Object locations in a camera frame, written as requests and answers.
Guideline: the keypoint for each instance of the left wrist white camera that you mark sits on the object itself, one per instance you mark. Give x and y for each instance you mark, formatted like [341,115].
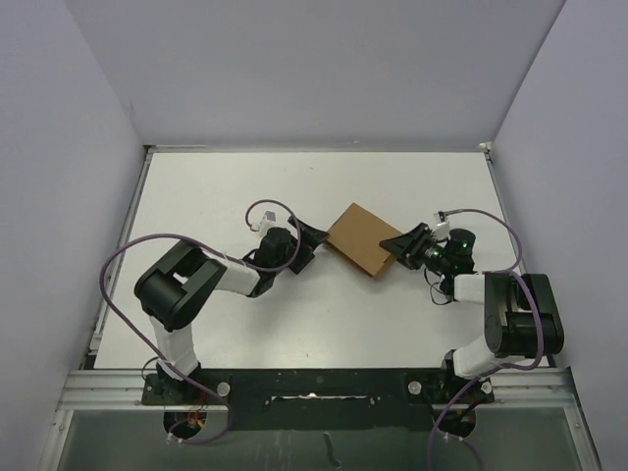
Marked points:
[266,223]

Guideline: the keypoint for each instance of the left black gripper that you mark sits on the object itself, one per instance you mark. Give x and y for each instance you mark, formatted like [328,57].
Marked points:
[308,240]

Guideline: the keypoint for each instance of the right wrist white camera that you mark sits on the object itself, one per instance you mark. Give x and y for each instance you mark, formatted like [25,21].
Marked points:
[441,227]

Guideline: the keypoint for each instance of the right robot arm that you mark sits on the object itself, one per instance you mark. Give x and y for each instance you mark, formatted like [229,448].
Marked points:
[521,318]

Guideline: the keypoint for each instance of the wrist white camera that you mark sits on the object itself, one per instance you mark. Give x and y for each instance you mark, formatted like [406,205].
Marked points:
[266,223]
[441,227]

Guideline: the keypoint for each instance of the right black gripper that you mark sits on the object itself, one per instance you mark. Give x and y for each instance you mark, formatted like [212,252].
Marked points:
[408,246]

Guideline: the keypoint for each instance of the brown cardboard box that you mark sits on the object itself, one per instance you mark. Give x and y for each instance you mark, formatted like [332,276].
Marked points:
[356,236]

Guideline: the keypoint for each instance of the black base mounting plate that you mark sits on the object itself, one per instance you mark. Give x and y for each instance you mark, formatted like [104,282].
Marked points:
[345,399]

